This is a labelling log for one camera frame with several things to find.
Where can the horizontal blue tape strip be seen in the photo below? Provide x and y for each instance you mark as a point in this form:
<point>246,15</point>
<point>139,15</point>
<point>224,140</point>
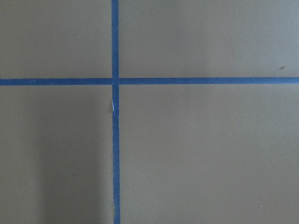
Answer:
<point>147,81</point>

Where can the vertical blue tape strip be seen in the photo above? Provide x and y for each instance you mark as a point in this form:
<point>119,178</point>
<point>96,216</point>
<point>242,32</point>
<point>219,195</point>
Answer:
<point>115,113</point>

